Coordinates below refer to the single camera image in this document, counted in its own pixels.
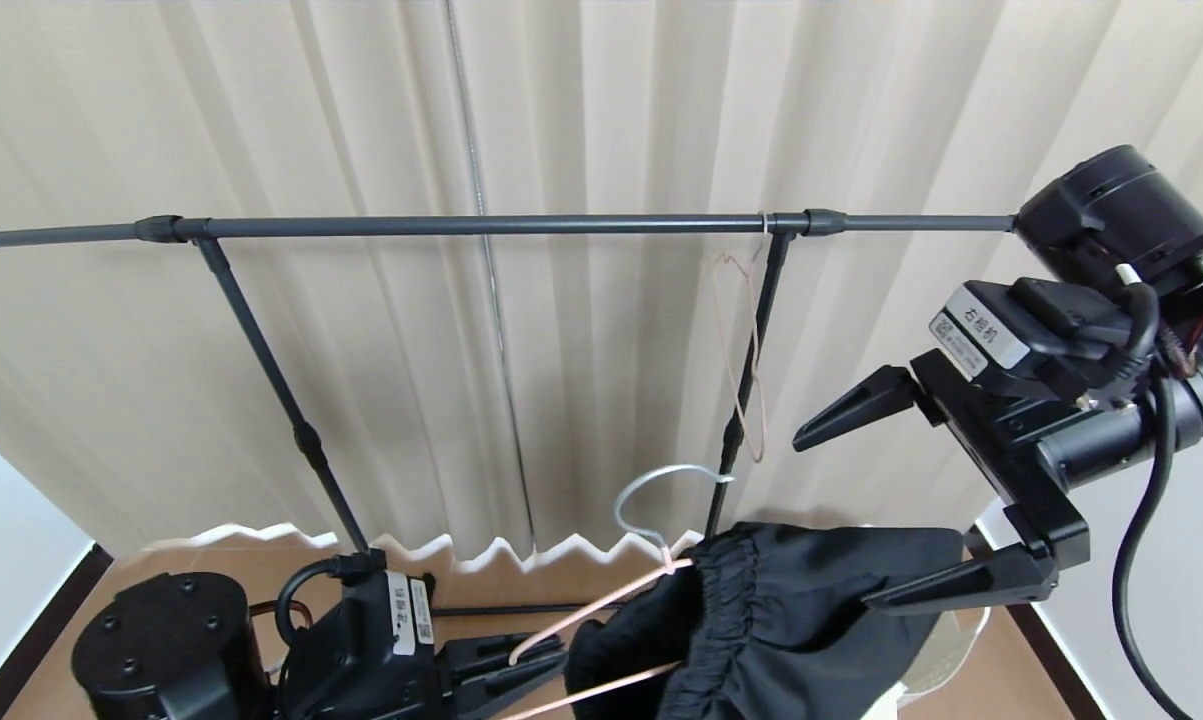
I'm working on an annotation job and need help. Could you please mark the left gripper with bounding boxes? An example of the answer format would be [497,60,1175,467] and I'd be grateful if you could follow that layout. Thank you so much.
[291,600,569,720]

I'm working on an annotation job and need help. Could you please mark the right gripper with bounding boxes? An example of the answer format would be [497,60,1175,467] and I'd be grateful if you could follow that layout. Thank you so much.
[793,348,1203,613]

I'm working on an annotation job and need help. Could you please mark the black garment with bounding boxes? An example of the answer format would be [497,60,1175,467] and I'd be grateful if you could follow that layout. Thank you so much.
[564,522,965,720]

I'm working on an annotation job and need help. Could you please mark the pink clothes hanger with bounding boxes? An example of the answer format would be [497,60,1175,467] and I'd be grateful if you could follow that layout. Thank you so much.
[501,465,737,720]
[711,215,768,464]

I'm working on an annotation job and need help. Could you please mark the white laundry basket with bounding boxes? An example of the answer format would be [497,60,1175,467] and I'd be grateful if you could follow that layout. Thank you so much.
[896,600,992,711]

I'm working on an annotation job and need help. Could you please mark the black clothes rack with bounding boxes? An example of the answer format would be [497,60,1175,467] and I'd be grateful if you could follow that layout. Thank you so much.
[0,208,1022,621]

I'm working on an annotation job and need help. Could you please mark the beige curtain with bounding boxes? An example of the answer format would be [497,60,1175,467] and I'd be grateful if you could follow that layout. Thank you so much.
[0,0,1203,561]

